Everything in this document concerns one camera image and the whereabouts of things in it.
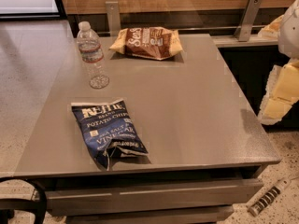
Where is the right metal bracket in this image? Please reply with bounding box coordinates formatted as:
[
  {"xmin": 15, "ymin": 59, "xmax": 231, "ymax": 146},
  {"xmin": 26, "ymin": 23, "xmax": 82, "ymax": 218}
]
[{"xmin": 234, "ymin": 0, "xmax": 263, "ymax": 42}]

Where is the left metal bracket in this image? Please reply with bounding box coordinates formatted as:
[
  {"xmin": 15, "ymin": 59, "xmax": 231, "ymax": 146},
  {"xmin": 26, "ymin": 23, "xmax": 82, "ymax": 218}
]
[{"xmin": 106, "ymin": 1, "xmax": 121, "ymax": 36}]

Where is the blue potato chip bag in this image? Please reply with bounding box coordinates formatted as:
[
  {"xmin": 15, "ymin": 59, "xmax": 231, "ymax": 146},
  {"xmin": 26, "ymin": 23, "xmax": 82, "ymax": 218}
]
[{"xmin": 71, "ymin": 99, "xmax": 148, "ymax": 170}]

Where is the black chair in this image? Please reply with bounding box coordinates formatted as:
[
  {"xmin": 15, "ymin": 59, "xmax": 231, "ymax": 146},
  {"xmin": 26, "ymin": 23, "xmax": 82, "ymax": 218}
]
[{"xmin": 0, "ymin": 179, "xmax": 47, "ymax": 224}]

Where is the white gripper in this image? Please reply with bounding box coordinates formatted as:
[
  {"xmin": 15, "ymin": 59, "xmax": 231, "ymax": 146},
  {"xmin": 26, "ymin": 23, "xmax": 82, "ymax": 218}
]
[{"xmin": 258, "ymin": 0, "xmax": 299, "ymax": 125}]

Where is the white power strip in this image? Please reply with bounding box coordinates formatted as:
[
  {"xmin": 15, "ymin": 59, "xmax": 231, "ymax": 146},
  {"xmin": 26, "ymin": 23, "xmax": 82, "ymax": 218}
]
[{"xmin": 248, "ymin": 178, "xmax": 291, "ymax": 217}]

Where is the brown chip bag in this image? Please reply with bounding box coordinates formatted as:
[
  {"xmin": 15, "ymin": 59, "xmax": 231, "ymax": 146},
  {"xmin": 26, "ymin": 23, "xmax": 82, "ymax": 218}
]
[{"xmin": 110, "ymin": 27, "xmax": 183, "ymax": 61}]

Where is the metal bracket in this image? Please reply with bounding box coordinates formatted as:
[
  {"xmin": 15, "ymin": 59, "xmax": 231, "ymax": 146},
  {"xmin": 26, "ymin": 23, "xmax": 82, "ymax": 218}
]
[
  {"xmin": 234, "ymin": 0, "xmax": 263, "ymax": 42},
  {"xmin": 106, "ymin": 1, "xmax": 121, "ymax": 36}
]

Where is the grey table drawer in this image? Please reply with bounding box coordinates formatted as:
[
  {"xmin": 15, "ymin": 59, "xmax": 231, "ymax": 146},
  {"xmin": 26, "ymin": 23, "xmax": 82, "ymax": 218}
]
[{"xmin": 47, "ymin": 178, "xmax": 263, "ymax": 216}]

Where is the clear plastic water bottle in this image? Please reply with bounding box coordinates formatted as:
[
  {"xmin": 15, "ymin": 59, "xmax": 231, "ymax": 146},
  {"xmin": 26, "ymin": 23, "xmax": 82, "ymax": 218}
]
[{"xmin": 77, "ymin": 21, "xmax": 109, "ymax": 89}]

